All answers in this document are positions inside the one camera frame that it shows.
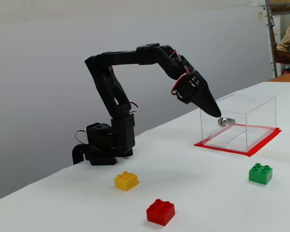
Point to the small plastic bottle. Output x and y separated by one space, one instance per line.
286 70

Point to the metal shelf post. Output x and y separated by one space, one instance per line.
271 36

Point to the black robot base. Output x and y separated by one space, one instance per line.
100 140

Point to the red tape square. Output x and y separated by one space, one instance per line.
263 145

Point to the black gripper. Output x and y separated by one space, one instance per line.
201 94

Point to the silver box lock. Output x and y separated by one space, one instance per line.
222 122

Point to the transparent plastic box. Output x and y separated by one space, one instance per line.
258 113

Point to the green lego brick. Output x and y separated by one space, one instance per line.
260 174

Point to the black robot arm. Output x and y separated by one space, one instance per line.
125 58

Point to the orange wooden tabletop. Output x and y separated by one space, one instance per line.
287 77

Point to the yellow lego brick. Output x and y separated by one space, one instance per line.
126 181

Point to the black table clamp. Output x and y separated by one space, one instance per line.
77 153

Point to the red lego brick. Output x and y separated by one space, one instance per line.
160 212

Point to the bare person forearm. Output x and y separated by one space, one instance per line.
287 58

